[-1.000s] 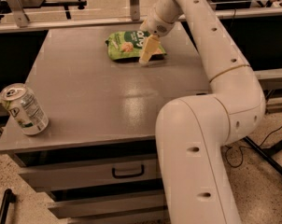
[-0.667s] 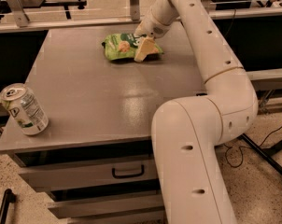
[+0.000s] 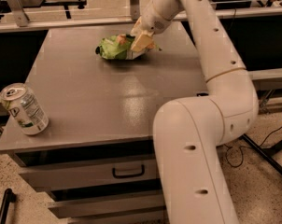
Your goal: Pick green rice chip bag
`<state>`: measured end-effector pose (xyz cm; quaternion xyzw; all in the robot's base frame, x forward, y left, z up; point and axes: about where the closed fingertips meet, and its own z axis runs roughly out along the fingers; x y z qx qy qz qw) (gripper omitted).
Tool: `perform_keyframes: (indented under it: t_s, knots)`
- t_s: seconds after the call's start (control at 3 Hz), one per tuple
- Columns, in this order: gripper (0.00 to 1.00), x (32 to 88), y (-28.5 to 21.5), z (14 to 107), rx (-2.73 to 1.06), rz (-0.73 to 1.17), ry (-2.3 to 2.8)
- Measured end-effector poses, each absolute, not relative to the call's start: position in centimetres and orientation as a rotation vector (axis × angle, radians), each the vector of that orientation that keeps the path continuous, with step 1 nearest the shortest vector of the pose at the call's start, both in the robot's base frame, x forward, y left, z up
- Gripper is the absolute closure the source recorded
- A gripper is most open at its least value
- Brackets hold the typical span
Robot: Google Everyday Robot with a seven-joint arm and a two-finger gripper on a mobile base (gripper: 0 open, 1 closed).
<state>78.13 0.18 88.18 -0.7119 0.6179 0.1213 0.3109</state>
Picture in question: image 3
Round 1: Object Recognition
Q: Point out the black drawer handle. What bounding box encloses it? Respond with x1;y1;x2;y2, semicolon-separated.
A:
112;164;145;179

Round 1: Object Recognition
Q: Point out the black floor cable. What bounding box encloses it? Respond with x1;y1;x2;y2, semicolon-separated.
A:
224;110;282;169

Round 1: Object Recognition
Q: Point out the grey drawer cabinet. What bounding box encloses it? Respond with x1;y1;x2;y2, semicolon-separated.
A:
0;21;206;224

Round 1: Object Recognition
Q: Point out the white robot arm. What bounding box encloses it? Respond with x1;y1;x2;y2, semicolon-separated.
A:
131;0;259;224

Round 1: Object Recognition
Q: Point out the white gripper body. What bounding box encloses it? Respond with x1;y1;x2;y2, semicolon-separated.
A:
139;0;176;35

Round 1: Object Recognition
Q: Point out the grey metal railing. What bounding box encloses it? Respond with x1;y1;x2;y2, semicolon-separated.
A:
0;0;282;35

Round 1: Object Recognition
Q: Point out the black pole lower left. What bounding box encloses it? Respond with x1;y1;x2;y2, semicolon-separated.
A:
0;189;16;224

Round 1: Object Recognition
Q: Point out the black tripod leg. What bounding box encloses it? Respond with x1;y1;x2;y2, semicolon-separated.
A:
242;134;282;175

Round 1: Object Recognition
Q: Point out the white green soda can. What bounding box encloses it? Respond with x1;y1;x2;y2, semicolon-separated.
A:
0;83;49;135

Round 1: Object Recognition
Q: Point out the green rice chip bag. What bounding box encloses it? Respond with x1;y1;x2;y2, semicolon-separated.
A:
95;34;160;60

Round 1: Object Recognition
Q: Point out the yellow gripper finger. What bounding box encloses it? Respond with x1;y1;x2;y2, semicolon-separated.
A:
131;31;154;52
130;18;142;35

